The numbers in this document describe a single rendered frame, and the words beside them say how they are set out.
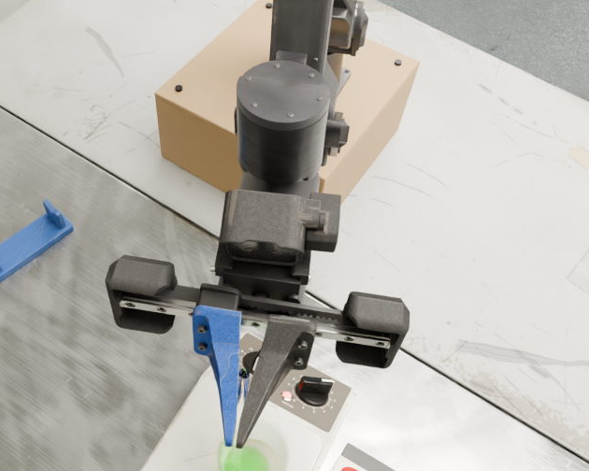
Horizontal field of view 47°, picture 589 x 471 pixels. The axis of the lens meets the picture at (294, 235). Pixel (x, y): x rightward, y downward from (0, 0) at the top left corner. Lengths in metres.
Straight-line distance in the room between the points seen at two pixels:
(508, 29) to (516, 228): 1.82
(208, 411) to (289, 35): 0.31
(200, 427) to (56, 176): 0.38
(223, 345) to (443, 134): 0.57
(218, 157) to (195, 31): 0.28
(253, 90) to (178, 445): 0.30
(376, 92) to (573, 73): 1.83
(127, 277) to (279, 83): 0.15
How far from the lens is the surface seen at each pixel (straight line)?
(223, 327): 0.41
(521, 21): 2.69
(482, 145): 0.92
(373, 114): 0.75
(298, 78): 0.43
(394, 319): 0.42
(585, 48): 2.69
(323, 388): 0.64
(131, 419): 0.69
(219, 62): 0.80
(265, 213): 0.38
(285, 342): 0.41
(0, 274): 0.77
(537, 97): 1.02
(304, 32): 0.48
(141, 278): 0.42
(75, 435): 0.69
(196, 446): 0.59
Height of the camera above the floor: 1.55
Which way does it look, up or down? 57 degrees down
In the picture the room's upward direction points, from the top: 10 degrees clockwise
